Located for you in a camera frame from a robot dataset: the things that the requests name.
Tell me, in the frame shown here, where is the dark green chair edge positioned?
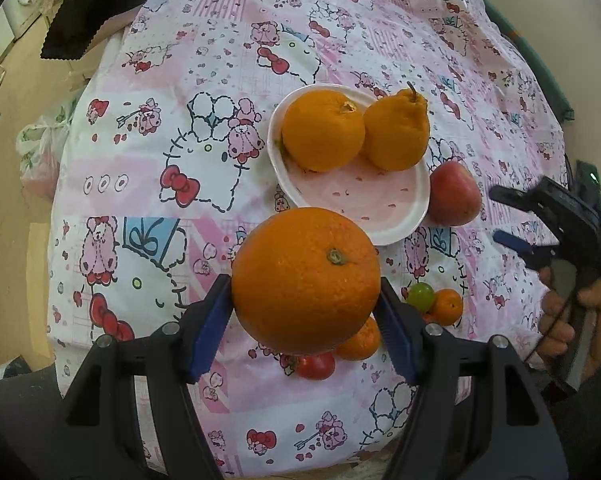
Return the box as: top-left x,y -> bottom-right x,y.
483,0 -> 576,123

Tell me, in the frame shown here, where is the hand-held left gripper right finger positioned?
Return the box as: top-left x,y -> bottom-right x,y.
375,276 -> 568,480

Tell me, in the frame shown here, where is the small tangerine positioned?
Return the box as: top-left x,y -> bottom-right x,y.
335,316 -> 382,362
427,288 -> 464,327

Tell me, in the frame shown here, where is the large round orange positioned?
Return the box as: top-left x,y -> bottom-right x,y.
231,207 -> 382,355

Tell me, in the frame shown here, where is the pink cartoon printed tablecloth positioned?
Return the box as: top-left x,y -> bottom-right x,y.
45,0 -> 568,478

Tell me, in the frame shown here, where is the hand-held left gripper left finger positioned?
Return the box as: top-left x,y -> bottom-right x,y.
63,274 -> 236,480

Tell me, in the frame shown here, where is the white washing machine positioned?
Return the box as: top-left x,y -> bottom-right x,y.
0,0 -> 51,36

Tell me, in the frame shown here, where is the black cloth with zigzag edge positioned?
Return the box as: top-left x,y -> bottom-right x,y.
40,0 -> 181,61

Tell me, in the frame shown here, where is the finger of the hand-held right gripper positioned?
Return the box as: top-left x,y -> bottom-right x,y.
493,231 -> 556,267
489,177 -> 576,226

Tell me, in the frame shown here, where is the pink white plate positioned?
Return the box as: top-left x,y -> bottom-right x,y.
267,84 -> 431,247

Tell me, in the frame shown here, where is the pear-shaped orange with stem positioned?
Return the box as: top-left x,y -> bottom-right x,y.
363,81 -> 431,172

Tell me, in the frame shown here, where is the red cherry tomato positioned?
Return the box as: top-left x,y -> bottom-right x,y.
295,352 -> 336,381

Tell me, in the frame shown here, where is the person's dark clothing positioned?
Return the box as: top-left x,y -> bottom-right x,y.
0,355 -> 601,480

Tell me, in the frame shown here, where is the red apple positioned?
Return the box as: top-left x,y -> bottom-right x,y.
427,160 -> 482,227

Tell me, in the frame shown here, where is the small green fruit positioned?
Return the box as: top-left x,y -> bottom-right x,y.
406,282 -> 436,312

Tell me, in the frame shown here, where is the floral plastic bag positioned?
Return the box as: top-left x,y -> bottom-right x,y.
14,90 -> 81,201

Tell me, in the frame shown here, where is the orange with green leaf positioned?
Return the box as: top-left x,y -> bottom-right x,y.
280,86 -> 366,173

